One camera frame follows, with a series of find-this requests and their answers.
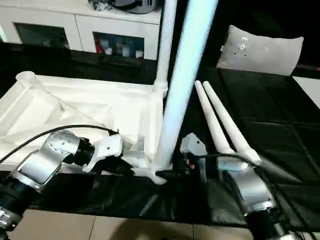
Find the white plastic table leg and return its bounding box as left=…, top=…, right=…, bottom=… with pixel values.
left=194, top=80, right=237, bottom=156
left=152, top=0, right=179, bottom=98
left=151, top=0, right=220, bottom=173
left=202, top=82, right=263, bottom=166

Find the grey bag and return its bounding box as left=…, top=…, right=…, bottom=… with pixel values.
left=114, top=0, right=163, bottom=14

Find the tangled small items pile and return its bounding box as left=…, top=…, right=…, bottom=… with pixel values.
left=89, top=0, right=115, bottom=12

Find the white cabinet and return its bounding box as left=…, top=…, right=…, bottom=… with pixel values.
left=0, top=0, right=164, bottom=61

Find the black work mat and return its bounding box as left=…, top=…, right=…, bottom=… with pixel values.
left=0, top=42, right=320, bottom=233

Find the white plastic table top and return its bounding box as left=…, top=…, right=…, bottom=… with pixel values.
left=0, top=71, right=173, bottom=186

